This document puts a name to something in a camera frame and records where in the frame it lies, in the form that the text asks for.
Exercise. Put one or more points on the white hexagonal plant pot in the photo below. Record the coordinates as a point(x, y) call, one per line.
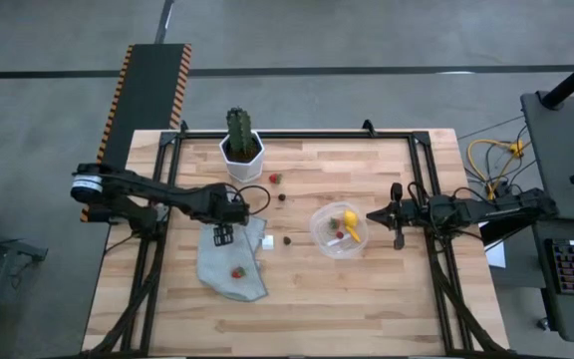
point(242, 169)

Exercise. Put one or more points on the clear plastic tupperware container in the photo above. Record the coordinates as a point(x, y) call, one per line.
point(324, 247)

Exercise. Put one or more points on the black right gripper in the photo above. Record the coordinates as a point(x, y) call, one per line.
point(409, 213)

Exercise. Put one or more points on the black mat with hazard stripes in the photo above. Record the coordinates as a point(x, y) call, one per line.
point(152, 85)

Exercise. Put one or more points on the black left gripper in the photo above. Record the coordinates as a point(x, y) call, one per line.
point(222, 207)

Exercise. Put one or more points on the black pole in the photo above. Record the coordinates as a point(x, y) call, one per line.
point(571, 80)

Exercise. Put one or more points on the dark cherry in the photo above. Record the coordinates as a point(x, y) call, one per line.
point(287, 240)
point(282, 197)

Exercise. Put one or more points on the green cactus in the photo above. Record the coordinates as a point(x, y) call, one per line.
point(239, 129)

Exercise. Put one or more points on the grey desk top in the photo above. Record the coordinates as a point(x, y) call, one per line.
point(556, 149)

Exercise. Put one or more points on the grey knitted cloth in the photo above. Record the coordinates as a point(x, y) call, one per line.
point(217, 269)

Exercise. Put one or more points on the white paper sheet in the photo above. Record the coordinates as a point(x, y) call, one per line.
point(496, 254)

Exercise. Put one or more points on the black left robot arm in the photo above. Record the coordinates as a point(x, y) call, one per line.
point(157, 192)

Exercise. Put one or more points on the red strawberry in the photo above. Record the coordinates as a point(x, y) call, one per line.
point(334, 223)
point(238, 272)
point(275, 178)

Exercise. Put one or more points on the small caster wheel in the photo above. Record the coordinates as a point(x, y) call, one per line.
point(543, 324)

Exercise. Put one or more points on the dark grey cart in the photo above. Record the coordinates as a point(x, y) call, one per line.
point(566, 319)

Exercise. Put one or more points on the black aluminium frame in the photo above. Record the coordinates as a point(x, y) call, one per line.
point(292, 134)

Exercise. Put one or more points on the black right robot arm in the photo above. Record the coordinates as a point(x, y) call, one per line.
point(516, 204)

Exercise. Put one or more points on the yellow lemon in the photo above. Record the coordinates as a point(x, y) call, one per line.
point(350, 218)

